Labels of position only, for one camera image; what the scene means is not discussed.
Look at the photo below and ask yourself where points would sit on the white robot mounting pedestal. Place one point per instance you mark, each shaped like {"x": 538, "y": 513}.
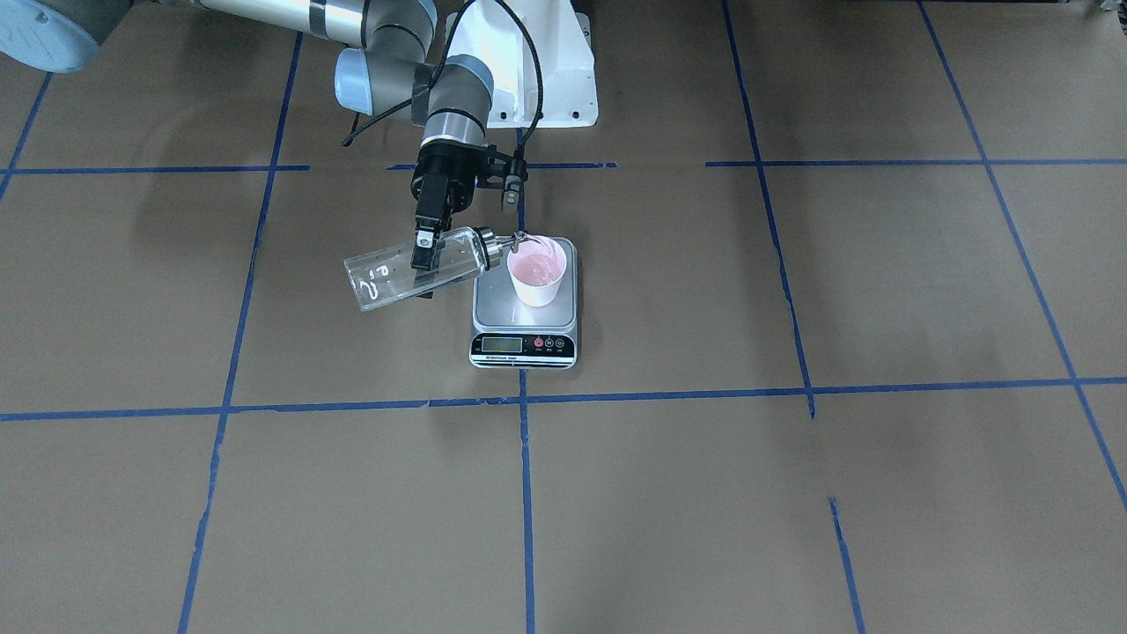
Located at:
{"x": 540, "y": 59}

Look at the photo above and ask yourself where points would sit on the silver kitchen scale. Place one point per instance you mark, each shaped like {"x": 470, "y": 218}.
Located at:
{"x": 506, "y": 332}

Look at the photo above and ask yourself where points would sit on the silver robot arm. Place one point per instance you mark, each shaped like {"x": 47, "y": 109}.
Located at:
{"x": 382, "y": 72}

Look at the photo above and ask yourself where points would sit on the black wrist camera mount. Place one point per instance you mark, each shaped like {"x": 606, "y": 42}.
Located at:
{"x": 504, "y": 173}

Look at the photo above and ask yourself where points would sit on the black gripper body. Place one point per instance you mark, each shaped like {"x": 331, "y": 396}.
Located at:
{"x": 439, "y": 173}

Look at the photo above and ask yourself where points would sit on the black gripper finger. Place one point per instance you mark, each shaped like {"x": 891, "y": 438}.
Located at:
{"x": 426, "y": 247}

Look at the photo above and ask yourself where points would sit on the pink paper cup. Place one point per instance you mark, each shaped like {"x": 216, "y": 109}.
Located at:
{"x": 537, "y": 269}

